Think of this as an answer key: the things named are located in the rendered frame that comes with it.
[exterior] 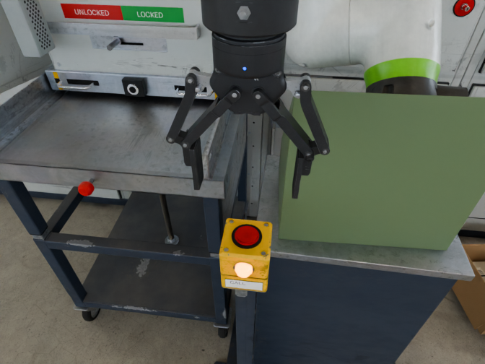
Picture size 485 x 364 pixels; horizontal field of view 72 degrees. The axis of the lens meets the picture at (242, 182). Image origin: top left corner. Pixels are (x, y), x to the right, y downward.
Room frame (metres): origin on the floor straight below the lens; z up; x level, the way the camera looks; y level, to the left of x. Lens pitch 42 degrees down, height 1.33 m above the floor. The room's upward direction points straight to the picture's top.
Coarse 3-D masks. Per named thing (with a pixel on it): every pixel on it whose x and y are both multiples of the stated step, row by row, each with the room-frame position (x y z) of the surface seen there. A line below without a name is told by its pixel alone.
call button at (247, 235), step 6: (240, 228) 0.36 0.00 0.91; (246, 228) 0.36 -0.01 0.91; (252, 228) 0.36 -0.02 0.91; (240, 234) 0.35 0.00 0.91; (246, 234) 0.35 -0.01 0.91; (252, 234) 0.35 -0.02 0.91; (258, 234) 0.35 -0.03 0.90; (240, 240) 0.34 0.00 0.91; (246, 240) 0.34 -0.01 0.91; (252, 240) 0.34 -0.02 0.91
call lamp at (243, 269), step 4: (236, 264) 0.31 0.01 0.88; (240, 264) 0.31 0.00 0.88; (244, 264) 0.31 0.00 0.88; (248, 264) 0.31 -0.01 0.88; (236, 268) 0.31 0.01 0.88; (240, 268) 0.30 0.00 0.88; (244, 268) 0.30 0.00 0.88; (248, 268) 0.30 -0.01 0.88; (252, 268) 0.31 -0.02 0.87; (236, 272) 0.30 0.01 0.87; (240, 272) 0.30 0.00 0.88; (244, 272) 0.30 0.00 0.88; (248, 272) 0.30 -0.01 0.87; (252, 272) 0.31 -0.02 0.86; (240, 276) 0.30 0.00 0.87; (244, 276) 0.30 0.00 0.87
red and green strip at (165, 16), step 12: (72, 12) 0.94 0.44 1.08; (84, 12) 0.93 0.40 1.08; (96, 12) 0.93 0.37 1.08; (108, 12) 0.93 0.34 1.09; (120, 12) 0.92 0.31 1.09; (132, 12) 0.92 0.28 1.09; (144, 12) 0.91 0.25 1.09; (156, 12) 0.91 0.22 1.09; (168, 12) 0.90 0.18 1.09; (180, 12) 0.90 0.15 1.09
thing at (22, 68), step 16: (0, 16) 1.09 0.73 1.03; (0, 32) 1.07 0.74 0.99; (0, 48) 1.05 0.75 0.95; (16, 48) 1.09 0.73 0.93; (0, 64) 1.03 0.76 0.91; (16, 64) 1.07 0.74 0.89; (32, 64) 1.12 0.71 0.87; (48, 64) 1.17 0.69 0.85; (0, 80) 1.01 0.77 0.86; (16, 80) 1.03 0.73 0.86
